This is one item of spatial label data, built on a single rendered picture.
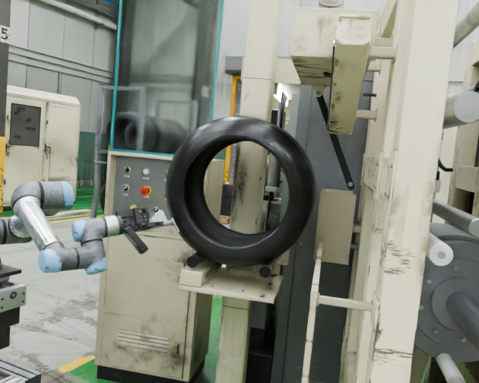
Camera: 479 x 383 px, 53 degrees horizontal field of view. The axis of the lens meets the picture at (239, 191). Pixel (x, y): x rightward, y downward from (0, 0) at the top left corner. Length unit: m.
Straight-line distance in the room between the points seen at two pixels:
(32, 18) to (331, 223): 10.54
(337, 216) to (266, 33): 0.84
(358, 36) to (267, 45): 0.81
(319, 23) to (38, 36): 10.79
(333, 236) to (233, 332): 0.65
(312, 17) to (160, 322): 1.77
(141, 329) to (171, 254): 0.45
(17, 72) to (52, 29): 1.43
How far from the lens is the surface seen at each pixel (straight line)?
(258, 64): 2.15
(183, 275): 1.86
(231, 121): 1.78
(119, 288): 2.70
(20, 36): 11.74
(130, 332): 2.75
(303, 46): 1.51
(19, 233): 2.30
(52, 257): 1.64
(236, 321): 2.26
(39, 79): 12.01
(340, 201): 2.03
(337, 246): 2.05
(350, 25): 1.43
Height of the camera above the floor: 1.35
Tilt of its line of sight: 5 degrees down
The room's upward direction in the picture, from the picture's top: 5 degrees clockwise
